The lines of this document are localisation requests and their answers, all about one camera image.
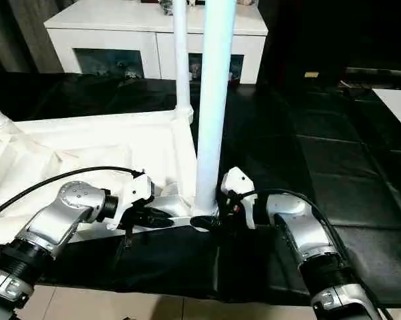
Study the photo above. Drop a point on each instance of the white low cabinet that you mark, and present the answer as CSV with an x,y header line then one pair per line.
x,y
114,30

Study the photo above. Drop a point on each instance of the brown teddy bear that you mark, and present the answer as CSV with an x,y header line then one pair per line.
x,y
245,2

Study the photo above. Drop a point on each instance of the black tangled bundle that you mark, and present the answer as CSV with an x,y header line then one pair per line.
x,y
166,6

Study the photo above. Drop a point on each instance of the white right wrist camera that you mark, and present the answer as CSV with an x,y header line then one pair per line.
x,y
238,180

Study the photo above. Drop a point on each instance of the row of picture frames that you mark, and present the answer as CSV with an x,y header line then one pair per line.
x,y
194,2

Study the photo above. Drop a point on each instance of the white plastic table top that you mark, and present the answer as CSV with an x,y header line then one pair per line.
x,y
87,140

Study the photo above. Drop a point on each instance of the black mat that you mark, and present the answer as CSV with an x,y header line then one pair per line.
x,y
337,150

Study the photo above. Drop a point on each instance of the grey curtain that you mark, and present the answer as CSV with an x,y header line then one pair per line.
x,y
14,36

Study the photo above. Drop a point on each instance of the white long board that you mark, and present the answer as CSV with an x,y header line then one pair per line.
x,y
397,106

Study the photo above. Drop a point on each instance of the small yellow tag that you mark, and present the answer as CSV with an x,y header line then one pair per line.
x,y
311,74

